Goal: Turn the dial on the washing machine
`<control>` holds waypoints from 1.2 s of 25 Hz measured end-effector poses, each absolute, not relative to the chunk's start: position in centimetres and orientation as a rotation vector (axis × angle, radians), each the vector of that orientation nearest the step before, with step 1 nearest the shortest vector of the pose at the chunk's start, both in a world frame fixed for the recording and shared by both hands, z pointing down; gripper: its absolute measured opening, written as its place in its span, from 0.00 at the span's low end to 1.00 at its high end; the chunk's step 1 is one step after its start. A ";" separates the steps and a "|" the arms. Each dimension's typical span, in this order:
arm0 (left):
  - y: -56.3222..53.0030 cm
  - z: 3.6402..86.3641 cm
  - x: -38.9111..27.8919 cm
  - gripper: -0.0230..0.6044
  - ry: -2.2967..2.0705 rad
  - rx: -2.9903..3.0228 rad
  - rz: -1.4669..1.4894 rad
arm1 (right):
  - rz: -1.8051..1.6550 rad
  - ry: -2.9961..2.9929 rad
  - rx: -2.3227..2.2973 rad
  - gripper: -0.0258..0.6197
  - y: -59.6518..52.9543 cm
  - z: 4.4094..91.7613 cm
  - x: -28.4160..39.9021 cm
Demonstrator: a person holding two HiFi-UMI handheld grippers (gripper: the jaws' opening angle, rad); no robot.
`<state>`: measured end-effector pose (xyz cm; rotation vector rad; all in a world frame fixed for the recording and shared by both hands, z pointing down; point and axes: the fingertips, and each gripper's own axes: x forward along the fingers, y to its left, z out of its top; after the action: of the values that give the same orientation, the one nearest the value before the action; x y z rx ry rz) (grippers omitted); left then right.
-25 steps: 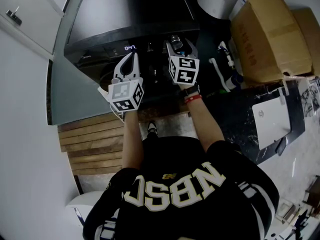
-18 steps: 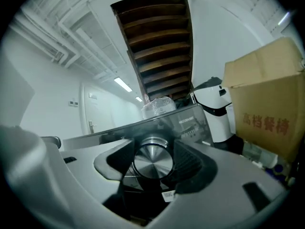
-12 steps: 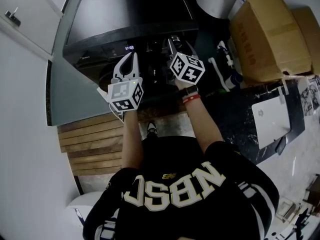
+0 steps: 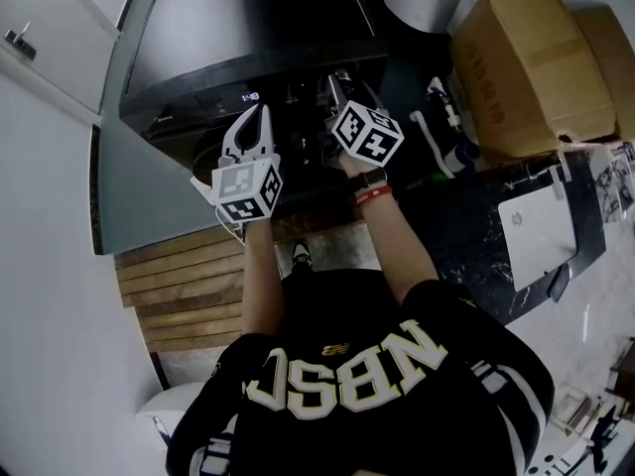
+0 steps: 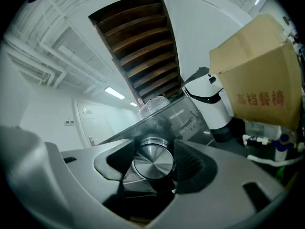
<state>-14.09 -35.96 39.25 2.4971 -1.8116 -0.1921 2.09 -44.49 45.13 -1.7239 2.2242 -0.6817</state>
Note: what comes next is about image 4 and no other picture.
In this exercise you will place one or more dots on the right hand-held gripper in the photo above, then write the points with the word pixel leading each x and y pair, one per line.
pixel 367 134

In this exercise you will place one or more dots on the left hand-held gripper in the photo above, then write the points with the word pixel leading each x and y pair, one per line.
pixel 245 189

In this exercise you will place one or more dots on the black front-load washing machine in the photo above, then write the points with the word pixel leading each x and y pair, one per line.
pixel 238 33

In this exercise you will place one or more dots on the person's right forearm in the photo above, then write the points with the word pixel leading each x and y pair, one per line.
pixel 397 246

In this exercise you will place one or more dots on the person's left forearm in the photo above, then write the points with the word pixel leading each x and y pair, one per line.
pixel 260 285

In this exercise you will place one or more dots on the white power strip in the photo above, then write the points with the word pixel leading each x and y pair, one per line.
pixel 203 191

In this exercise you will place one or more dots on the black wristwatch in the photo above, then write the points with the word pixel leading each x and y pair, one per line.
pixel 369 179

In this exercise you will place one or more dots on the white water valve fitting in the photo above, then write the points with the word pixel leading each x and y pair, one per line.
pixel 443 101

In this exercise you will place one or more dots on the red wristband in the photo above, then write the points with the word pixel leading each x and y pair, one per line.
pixel 374 196

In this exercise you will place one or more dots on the person's white shoe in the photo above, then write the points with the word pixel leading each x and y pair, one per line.
pixel 301 251

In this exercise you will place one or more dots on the wooden slat platform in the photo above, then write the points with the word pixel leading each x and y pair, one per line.
pixel 183 285

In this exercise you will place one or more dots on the black marble table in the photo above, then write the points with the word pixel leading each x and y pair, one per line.
pixel 461 216

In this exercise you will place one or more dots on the large cardboard box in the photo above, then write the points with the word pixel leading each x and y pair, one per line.
pixel 536 67

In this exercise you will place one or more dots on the white door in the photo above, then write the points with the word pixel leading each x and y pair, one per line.
pixel 54 33

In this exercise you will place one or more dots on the white laptop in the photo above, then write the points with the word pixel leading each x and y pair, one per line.
pixel 538 238

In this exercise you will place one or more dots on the black lettered jersey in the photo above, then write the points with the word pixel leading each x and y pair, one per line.
pixel 357 394

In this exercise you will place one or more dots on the marble patterned box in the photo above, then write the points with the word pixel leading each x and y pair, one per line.
pixel 617 184

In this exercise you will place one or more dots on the white round stool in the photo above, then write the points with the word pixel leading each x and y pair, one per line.
pixel 166 419

